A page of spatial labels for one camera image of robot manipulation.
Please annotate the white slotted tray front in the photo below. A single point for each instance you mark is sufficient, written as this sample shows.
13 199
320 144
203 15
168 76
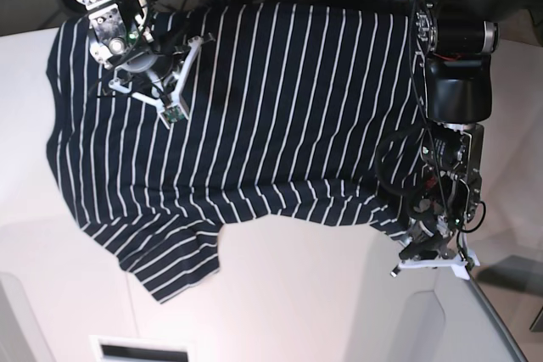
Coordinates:
137 350

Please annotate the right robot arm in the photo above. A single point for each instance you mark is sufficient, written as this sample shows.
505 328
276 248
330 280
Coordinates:
124 40

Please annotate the white panel left front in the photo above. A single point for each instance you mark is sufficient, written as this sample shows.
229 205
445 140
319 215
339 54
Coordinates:
22 338

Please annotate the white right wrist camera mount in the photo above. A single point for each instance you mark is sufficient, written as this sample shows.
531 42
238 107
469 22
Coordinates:
170 106

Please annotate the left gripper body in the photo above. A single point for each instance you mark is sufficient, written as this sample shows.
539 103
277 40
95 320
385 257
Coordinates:
422 244

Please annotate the white panel right front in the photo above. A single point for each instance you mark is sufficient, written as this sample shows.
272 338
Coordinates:
422 315

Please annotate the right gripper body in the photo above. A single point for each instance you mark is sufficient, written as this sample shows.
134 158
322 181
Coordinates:
150 71

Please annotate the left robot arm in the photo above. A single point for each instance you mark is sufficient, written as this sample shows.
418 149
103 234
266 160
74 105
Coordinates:
453 40

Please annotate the white panel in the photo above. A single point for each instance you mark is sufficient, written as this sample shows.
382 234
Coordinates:
22 338
422 315

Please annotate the navy white striped t-shirt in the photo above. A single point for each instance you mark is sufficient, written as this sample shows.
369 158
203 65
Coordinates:
288 105

